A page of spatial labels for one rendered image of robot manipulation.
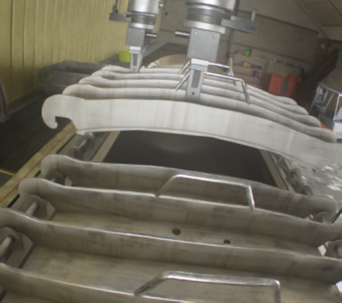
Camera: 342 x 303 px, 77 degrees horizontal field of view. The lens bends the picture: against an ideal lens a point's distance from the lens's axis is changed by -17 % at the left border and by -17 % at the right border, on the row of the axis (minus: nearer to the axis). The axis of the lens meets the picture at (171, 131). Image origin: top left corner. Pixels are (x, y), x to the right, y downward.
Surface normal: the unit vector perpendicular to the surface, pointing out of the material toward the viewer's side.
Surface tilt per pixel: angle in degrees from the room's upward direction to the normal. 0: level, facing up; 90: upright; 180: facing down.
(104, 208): 90
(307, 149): 90
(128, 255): 90
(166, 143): 66
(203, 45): 90
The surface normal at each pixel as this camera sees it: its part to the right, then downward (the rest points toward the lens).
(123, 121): -0.07, 0.39
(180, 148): -0.04, -0.04
